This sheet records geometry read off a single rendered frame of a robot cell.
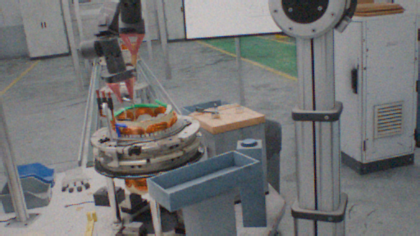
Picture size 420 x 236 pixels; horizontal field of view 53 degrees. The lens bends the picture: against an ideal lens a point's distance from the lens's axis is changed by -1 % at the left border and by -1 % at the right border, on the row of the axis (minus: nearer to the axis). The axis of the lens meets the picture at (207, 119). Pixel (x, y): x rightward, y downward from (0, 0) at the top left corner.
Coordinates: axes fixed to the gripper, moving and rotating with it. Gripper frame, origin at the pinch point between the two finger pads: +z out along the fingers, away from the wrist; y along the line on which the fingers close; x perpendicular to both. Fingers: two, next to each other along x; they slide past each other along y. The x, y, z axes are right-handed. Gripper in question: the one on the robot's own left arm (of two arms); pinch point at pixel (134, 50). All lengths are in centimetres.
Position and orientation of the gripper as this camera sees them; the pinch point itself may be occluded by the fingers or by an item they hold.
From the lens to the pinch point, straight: 121.9
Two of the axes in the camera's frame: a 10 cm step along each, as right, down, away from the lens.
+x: 9.9, -0.6, 1.4
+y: 1.5, 5.9, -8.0
